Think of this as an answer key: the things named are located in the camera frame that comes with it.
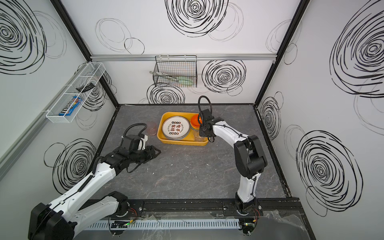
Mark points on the white wire shelf basket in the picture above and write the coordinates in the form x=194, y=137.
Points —
x=93, y=100

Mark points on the pink translucent cup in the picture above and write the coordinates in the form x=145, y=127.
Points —
x=152, y=128

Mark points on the black wire basket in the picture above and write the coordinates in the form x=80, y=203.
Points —
x=168, y=67

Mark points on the blue candy packet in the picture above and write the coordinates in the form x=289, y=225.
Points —
x=71, y=106

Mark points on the green item in basket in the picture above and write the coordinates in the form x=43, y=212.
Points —
x=185, y=81

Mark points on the orange bowl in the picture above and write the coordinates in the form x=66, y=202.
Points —
x=195, y=121

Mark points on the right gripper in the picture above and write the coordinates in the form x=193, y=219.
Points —
x=204, y=129

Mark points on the white slotted cable duct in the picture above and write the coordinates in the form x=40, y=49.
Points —
x=195, y=224

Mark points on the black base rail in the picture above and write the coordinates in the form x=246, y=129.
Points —
x=225, y=207

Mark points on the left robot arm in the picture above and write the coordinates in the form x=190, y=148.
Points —
x=65, y=217

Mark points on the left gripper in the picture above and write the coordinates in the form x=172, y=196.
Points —
x=149, y=153

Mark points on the yellow plastic bin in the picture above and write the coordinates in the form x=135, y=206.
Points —
x=188, y=140

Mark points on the clear glass cup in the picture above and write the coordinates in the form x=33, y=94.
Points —
x=197, y=136

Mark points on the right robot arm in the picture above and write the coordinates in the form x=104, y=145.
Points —
x=250, y=158

